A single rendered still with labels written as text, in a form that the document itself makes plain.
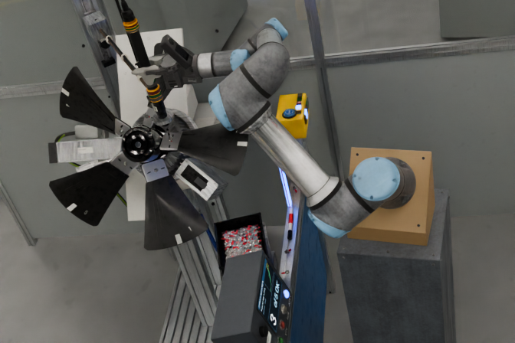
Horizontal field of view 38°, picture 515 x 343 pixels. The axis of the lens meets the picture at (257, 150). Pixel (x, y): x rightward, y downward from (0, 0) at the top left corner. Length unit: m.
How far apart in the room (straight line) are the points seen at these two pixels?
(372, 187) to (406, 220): 0.25
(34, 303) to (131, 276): 0.49
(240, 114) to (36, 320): 2.15
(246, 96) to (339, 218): 0.42
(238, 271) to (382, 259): 0.49
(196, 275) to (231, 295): 1.22
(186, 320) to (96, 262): 0.75
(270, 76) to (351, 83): 1.24
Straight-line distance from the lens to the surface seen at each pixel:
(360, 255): 2.24
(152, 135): 2.47
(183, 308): 3.47
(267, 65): 1.93
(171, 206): 2.51
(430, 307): 2.37
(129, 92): 2.81
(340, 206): 2.02
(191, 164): 2.58
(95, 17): 2.93
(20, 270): 4.14
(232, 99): 1.94
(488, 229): 3.67
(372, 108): 3.22
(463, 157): 3.41
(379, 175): 2.00
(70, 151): 2.77
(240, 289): 1.89
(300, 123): 2.66
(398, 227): 2.21
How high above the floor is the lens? 2.65
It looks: 38 degrees down
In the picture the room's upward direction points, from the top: 14 degrees counter-clockwise
